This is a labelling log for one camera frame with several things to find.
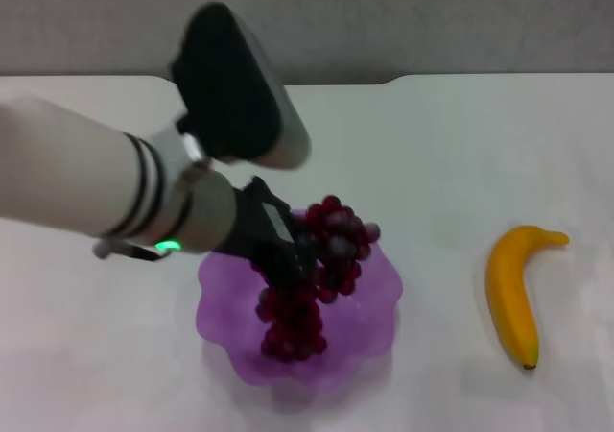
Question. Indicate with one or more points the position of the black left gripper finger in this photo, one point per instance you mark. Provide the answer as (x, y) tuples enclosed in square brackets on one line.
[(306, 259), (278, 271)]

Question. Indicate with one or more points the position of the dark red grape bunch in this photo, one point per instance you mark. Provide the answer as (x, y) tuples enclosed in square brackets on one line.
[(336, 245)]

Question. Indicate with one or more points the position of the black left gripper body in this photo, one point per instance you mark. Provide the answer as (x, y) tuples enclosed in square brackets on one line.
[(261, 225)]

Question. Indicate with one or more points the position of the yellow banana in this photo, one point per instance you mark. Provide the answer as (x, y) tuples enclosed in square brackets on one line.
[(511, 288)]

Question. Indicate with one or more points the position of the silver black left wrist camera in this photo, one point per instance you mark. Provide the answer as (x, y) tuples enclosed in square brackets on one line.
[(230, 81)]

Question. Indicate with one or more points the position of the purple scalloped plastic bowl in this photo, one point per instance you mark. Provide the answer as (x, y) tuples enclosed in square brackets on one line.
[(364, 312)]

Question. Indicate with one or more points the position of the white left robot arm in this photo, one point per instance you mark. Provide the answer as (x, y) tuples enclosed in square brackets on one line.
[(72, 168)]

